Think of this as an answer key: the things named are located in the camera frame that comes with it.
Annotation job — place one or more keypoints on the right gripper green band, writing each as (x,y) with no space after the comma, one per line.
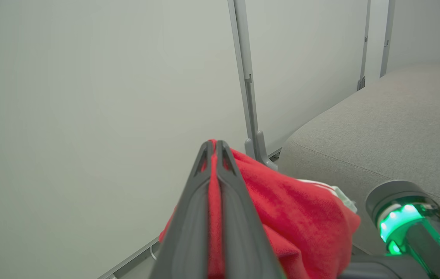
(417,224)

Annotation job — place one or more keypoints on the grey fabric sofa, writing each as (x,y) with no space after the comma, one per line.
(378,128)

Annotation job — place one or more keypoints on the white partition panel grey frame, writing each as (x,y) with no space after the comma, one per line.
(305,58)
(88,116)
(429,31)

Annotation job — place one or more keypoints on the grey partition foot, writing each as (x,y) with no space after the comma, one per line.
(249,147)
(264,151)

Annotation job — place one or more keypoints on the red garment with white stripes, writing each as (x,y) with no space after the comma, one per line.
(301,224)

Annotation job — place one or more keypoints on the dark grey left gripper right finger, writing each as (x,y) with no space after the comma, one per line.
(243,236)

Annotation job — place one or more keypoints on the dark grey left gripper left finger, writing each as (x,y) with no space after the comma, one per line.
(189,232)

